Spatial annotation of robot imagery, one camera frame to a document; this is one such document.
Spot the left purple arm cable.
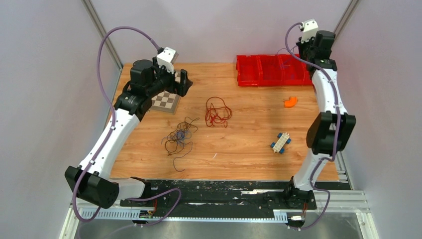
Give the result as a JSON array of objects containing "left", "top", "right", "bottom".
[{"left": 72, "top": 26, "right": 183, "bottom": 228}]

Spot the brown wire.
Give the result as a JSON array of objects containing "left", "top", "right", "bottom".
[{"left": 161, "top": 116, "right": 201, "bottom": 173}]

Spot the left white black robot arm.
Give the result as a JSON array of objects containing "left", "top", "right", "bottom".
[{"left": 65, "top": 58, "right": 193, "bottom": 209}]

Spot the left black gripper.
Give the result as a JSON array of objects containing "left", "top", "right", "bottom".
[{"left": 146, "top": 57, "right": 193, "bottom": 98}]

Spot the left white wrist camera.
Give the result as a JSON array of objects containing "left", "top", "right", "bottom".
[{"left": 156, "top": 47, "right": 179, "bottom": 74}]

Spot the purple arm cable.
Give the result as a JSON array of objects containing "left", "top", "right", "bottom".
[
  {"left": 285, "top": 22, "right": 341, "bottom": 231},
  {"left": 72, "top": 26, "right": 183, "bottom": 228}
]

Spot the red bin far left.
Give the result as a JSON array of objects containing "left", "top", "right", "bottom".
[{"left": 236, "top": 55, "right": 262, "bottom": 87}]

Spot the red wire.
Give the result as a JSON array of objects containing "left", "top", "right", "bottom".
[{"left": 204, "top": 96, "right": 233, "bottom": 128}]

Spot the wooden chessboard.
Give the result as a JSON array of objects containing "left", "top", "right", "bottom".
[{"left": 150, "top": 91, "right": 181, "bottom": 115}]

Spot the aluminium frame rail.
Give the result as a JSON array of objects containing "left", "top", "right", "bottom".
[{"left": 59, "top": 190, "right": 378, "bottom": 239}]

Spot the orange plastic piece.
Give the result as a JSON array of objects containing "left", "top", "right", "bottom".
[{"left": 284, "top": 97, "right": 298, "bottom": 108}]

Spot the red bin far right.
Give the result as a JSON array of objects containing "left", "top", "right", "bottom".
[{"left": 300, "top": 63, "right": 312, "bottom": 86}]

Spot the red bin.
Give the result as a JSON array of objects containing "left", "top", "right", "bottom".
[
  {"left": 236, "top": 55, "right": 262, "bottom": 87},
  {"left": 258, "top": 54, "right": 282, "bottom": 86},
  {"left": 300, "top": 63, "right": 312, "bottom": 86},
  {"left": 278, "top": 54, "right": 302, "bottom": 86}
]

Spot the white blue toy block car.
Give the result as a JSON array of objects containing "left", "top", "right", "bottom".
[{"left": 270, "top": 132, "right": 291, "bottom": 154}]

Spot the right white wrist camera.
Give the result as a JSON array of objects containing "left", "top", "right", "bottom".
[{"left": 299, "top": 18, "right": 318, "bottom": 43}]

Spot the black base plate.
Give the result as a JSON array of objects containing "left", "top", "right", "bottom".
[{"left": 108, "top": 178, "right": 351, "bottom": 219}]

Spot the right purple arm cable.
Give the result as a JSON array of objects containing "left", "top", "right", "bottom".
[{"left": 285, "top": 22, "right": 341, "bottom": 231}]

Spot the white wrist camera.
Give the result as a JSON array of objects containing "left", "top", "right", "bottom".
[
  {"left": 299, "top": 18, "right": 318, "bottom": 43},
  {"left": 156, "top": 47, "right": 179, "bottom": 74}
]

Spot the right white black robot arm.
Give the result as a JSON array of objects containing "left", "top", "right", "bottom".
[{"left": 283, "top": 30, "right": 356, "bottom": 209}]

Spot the purple wire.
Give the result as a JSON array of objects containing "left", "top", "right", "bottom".
[{"left": 275, "top": 47, "right": 300, "bottom": 80}]

